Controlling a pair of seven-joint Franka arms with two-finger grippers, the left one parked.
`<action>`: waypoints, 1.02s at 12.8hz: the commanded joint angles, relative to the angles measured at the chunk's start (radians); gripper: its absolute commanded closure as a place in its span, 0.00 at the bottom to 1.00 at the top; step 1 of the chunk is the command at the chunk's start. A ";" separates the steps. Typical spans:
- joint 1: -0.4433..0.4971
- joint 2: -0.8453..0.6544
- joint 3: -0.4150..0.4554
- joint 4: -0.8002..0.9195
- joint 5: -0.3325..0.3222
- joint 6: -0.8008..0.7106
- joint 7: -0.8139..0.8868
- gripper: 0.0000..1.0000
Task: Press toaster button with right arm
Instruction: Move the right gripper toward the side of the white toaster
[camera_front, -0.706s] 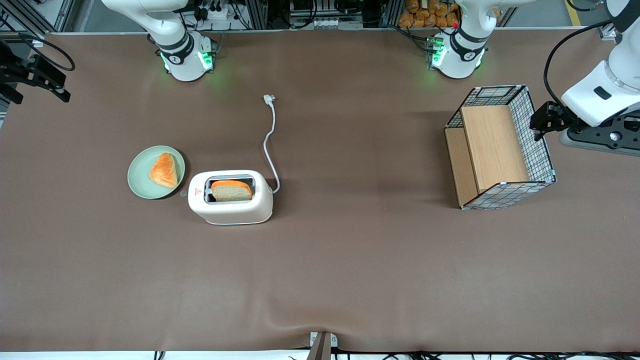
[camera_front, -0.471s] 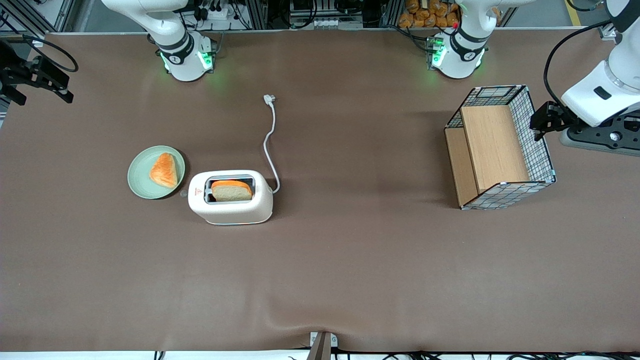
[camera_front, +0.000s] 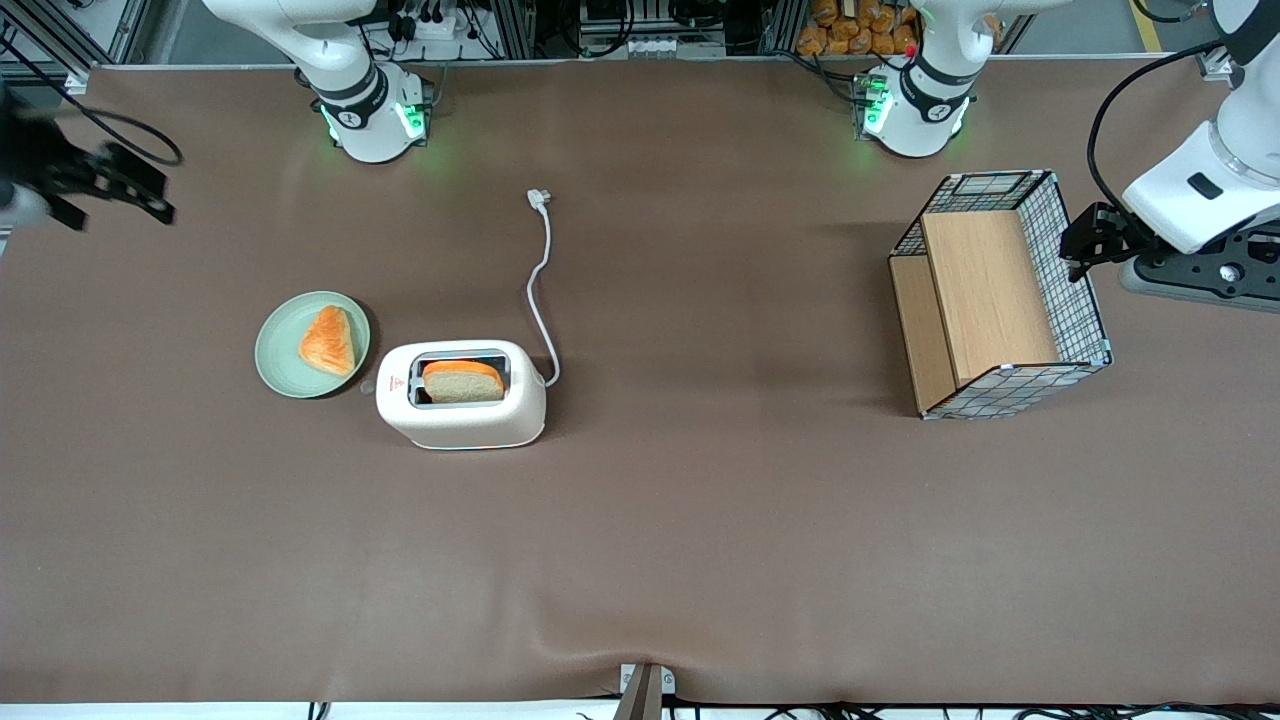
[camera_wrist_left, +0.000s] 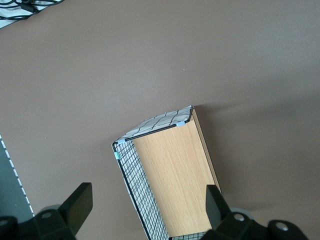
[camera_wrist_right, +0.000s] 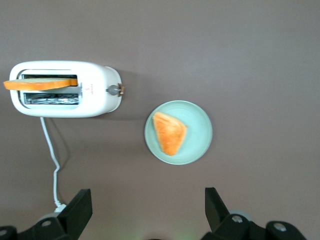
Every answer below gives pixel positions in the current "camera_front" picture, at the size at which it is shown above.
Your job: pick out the bread slice with orange crust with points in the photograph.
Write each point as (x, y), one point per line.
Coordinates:
(462, 384)

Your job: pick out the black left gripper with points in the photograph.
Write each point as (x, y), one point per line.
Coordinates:
(1110, 233)

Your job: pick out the white toaster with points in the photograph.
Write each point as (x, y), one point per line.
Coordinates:
(460, 425)

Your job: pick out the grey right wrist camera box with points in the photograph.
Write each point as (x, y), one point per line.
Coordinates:
(18, 208)

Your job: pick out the aluminium frame profile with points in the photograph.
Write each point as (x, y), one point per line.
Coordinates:
(70, 30)

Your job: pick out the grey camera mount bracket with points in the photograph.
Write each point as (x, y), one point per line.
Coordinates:
(645, 695)

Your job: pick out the pale green plate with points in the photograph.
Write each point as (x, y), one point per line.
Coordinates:
(280, 350)

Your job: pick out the white power strip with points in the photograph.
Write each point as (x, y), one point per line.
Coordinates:
(440, 28)

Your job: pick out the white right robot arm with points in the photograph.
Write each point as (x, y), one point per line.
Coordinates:
(370, 130)

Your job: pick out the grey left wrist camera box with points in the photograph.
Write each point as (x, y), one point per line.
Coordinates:
(1200, 275)

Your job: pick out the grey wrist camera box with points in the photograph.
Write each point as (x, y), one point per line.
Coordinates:
(18, 208)
(1200, 275)

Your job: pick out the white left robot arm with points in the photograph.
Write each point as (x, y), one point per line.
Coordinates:
(925, 110)

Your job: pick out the bag of orange buns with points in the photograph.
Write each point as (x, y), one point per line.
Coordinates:
(850, 30)

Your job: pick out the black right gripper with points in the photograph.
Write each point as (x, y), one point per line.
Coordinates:
(38, 158)

